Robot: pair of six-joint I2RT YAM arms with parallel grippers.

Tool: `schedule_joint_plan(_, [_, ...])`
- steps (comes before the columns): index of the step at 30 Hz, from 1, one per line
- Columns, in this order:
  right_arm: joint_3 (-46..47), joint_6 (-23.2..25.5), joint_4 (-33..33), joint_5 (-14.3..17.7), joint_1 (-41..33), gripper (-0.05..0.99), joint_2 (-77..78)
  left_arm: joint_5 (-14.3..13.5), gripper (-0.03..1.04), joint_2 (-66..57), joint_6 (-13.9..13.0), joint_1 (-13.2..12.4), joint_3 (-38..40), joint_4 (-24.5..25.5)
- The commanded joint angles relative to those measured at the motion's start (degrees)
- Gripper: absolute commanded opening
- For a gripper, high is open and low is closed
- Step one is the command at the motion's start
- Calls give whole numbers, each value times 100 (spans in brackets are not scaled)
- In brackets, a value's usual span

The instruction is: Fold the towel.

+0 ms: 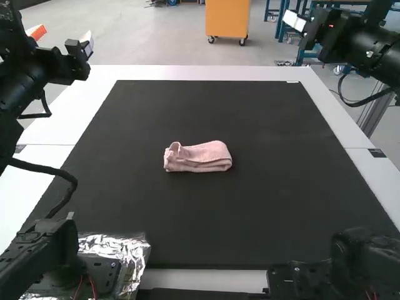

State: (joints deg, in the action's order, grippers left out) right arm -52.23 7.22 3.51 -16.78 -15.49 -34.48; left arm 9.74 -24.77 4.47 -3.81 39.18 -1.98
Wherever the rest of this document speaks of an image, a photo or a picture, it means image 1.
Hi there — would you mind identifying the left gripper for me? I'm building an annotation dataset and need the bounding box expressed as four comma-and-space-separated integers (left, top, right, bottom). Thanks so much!
26, 24, 95, 84

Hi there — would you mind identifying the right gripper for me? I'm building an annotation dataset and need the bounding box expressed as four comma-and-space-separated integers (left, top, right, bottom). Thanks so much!
282, 6, 348, 62

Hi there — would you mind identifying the pale towel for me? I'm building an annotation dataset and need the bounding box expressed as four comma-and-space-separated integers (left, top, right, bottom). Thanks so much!
162, 139, 234, 174

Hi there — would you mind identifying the orange wheeled cabinet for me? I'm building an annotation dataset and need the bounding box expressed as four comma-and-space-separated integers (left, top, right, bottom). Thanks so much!
205, 0, 251, 47

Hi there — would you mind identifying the black mat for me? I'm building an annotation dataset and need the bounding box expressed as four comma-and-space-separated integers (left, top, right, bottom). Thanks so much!
15, 79, 400, 271

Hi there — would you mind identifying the silver foil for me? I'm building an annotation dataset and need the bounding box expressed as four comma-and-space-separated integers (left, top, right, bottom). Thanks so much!
23, 231, 153, 300

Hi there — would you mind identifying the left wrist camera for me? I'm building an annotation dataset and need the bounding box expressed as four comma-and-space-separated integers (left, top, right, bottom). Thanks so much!
64, 39, 83, 59

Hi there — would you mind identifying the blue metal frame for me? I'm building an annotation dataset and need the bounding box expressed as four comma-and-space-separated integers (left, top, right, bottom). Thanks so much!
264, 0, 313, 40

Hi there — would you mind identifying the black cable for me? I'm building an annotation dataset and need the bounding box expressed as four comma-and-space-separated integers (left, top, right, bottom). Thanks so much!
11, 157, 79, 219
337, 72, 395, 109
17, 89, 53, 120

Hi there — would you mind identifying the aluminium frame post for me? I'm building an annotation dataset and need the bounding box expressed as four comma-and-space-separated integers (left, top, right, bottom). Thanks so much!
356, 89, 400, 138

